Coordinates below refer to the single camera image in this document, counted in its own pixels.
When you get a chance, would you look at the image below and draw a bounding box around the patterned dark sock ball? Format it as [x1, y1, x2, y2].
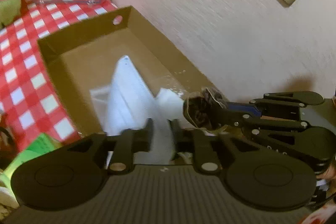
[183, 87, 228, 135]

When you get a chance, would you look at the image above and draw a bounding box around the white cloth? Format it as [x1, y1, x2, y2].
[90, 86, 190, 135]

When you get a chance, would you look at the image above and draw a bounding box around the green tissue box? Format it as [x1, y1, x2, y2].
[1, 133, 62, 189]

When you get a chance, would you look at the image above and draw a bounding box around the brown cardboard tray box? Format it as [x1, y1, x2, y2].
[37, 5, 237, 162]

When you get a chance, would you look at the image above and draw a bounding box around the red white checkered tablecloth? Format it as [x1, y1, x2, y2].
[1, 0, 116, 151]

